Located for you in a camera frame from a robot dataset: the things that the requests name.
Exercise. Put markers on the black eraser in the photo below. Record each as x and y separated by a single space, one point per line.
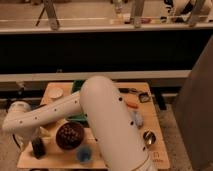
38 148

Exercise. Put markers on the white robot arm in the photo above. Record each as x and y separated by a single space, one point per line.
120 142

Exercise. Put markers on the green plastic tray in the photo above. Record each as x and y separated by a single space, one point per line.
77 84

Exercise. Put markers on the orange carrot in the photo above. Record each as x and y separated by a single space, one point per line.
131 104

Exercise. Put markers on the crumpled blue cloth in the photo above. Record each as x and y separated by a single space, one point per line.
137 117

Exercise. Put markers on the white paper cup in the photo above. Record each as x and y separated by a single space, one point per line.
55 93

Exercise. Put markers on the dark bowl of nuts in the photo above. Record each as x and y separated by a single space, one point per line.
70 135

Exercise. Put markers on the small metal cup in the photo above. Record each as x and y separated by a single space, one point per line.
149 138

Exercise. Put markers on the blue plastic cup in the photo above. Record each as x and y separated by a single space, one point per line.
84 154

